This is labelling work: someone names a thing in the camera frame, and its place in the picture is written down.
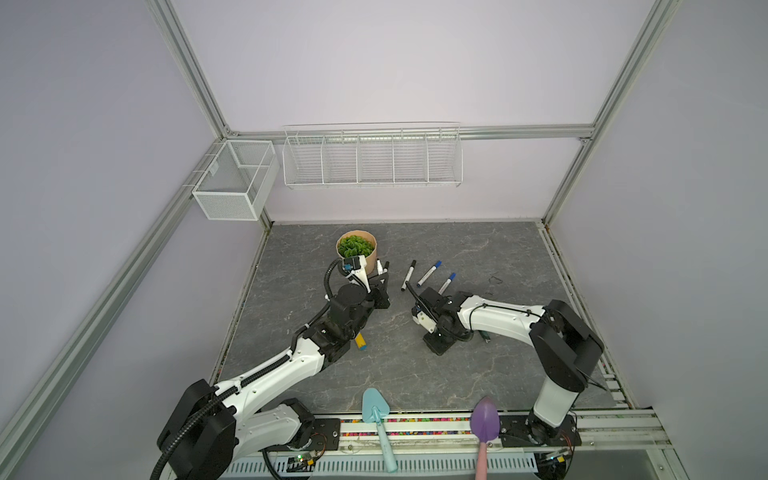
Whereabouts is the white marker black tip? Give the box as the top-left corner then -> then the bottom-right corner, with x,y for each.
438,272 -> 457,295

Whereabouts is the teal fork yellow handle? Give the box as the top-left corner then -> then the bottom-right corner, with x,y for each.
355,333 -> 367,350

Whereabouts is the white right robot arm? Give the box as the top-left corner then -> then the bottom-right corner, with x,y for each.
412,288 -> 605,447

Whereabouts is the white wire wall shelf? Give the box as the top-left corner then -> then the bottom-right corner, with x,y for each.
283,122 -> 464,188

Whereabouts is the purple garden trowel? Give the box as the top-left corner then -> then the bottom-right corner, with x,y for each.
470,396 -> 501,480

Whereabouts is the teal garden trowel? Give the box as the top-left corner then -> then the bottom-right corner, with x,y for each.
362,388 -> 398,474

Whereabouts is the white mesh wall basket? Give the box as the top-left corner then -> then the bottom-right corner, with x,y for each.
193,140 -> 280,221

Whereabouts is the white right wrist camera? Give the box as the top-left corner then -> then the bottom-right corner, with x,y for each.
411,306 -> 436,334

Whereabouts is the white marker blue end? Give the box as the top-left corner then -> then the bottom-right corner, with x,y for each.
417,260 -> 442,287

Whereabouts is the beige faceted plant pot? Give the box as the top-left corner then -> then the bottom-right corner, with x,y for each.
336,230 -> 378,274

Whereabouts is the green artificial plant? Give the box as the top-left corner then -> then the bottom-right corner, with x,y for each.
337,235 -> 375,258

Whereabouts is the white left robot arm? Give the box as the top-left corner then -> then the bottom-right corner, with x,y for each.
150,256 -> 390,479

